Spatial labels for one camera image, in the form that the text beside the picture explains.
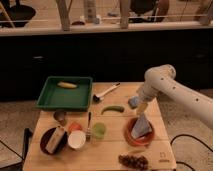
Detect dark brown plate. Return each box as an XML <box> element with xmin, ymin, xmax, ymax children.
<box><xmin>40</xmin><ymin>127</ymin><xmax>68</xmax><ymax>155</ymax></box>

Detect orange bowl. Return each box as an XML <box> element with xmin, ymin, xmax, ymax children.
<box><xmin>124</xmin><ymin>118</ymin><xmax>155</xmax><ymax>146</ymax></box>

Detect white brown block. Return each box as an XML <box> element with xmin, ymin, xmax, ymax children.
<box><xmin>45</xmin><ymin>126</ymin><xmax>65</xmax><ymax>154</ymax></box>

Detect blue grey cloth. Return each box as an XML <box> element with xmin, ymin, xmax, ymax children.
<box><xmin>131</xmin><ymin>113</ymin><xmax>152</xmax><ymax>139</ymax></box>

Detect green plastic cup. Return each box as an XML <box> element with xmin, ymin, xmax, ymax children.
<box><xmin>92</xmin><ymin>122</ymin><xmax>106</xmax><ymax>139</ymax></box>

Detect black chair frame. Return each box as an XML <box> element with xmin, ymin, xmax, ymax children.
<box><xmin>0</xmin><ymin>128</ymin><xmax>33</xmax><ymax>171</ymax></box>

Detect green plastic tray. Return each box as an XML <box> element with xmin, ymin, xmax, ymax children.
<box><xmin>37</xmin><ymin>76</ymin><xmax>92</xmax><ymax>111</ymax></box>

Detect black cable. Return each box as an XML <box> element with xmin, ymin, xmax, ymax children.
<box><xmin>170</xmin><ymin>133</ymin><xmax>213</xmax><ymax>171</ymax></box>

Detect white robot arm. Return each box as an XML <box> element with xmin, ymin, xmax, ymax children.
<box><xmin>137</xmin><ymin>64</ymin><xmax>213</xmax><ymax>130</ymax></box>

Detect yellow banana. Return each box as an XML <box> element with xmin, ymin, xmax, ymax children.
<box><xmin>57</xmin><ymin>82</ymin><xmax>77</xmax><ymax>89</ymax></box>

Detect seated person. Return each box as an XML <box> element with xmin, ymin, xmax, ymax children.
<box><xmin>129</xmin><ymin>0</ymin><xmax>169</xmax><ymax>23</ymax></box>

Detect small metal cup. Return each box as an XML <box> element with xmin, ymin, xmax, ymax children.
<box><xmin>53</xmin><ymin>110</ymin><xmax>66</xmax><ymax>122</ymax></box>

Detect blue sponge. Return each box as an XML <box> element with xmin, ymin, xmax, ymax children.
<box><xmin>128</xmin><ymin>96</ymin><xmax>139</xmax><ymax>109</ymax></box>

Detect bunch of dark grapes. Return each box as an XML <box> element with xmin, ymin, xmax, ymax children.
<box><xmin>118</xmin><ymin>155</ymin><xmax>148</xmax><ymax>171</ymax></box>

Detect white bowl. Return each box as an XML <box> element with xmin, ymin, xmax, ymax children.
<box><xmin>68</xmin><ymin>130</ymin><xmax>86</xmax><ymax>150</ymax></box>

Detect green pepper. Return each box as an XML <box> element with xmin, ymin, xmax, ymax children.
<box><xmin>101</xmin><ymin>106</ymin><xmax>125</xmax><ymax>115</ymax></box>

